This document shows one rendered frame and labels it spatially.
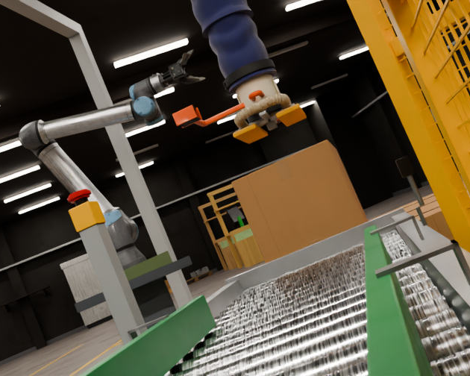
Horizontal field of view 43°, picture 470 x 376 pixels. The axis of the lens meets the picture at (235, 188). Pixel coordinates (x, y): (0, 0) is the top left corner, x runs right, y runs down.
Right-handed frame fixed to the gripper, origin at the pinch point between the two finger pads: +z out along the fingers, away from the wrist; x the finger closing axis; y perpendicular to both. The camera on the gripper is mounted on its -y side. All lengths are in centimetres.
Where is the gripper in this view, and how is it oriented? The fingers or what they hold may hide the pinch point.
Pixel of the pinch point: (200, 63)
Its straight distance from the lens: 296.0
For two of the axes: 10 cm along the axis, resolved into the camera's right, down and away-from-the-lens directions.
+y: -1.9, 0.0, -9.8
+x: -3.9, -9.2, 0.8
